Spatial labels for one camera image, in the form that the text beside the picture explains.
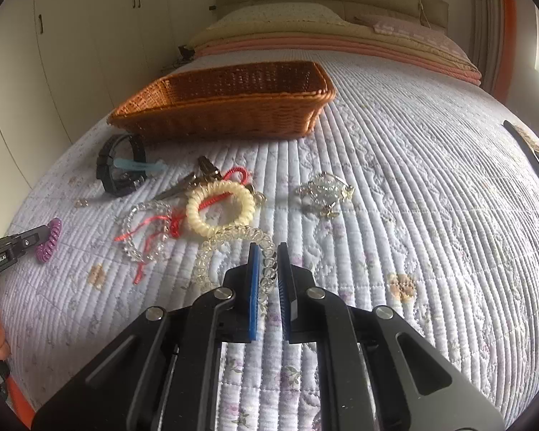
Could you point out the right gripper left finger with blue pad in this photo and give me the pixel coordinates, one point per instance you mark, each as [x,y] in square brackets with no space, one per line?
[240,322]

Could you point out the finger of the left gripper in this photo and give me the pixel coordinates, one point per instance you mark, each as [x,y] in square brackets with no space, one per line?
[20,243]

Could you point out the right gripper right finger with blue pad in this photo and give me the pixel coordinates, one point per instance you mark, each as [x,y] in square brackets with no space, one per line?
[298,315]

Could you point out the black wrist watch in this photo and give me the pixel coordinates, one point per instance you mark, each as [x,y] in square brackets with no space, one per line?
[121,176]

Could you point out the light blue plastic hair clip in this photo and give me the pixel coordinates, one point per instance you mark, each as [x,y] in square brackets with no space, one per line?
[133,166]

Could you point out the small earring on bed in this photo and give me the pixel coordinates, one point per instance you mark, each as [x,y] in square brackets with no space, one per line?
[81,203]

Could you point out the red thread tassel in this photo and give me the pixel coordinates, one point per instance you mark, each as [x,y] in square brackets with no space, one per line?
[144,231]

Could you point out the silver keys bunch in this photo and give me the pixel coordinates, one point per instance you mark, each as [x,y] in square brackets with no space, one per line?
[207,174]

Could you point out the white quilted bedspread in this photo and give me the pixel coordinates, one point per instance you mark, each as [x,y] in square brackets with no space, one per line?
[443,227]

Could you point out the white wardrobe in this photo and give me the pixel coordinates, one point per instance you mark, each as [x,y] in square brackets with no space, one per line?
[66,63]

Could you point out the brown wicker basket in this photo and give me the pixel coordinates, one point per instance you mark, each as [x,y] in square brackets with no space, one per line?
[261,100]

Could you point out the dark items on nightstand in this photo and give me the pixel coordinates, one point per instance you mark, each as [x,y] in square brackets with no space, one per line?
[186,53]

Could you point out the folded pink yellow blankets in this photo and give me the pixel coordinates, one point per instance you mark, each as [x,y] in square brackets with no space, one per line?
[319,36]

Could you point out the black flat object on bed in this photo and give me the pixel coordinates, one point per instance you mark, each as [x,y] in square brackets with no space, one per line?
[529,153]

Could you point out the cream floral pillow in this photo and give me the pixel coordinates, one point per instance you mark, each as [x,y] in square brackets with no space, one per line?
[280,12]

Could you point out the pink pillow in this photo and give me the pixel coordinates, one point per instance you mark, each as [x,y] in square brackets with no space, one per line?
[411,31]

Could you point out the grey orange curtain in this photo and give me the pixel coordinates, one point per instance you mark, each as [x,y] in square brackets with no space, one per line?
[493,44]

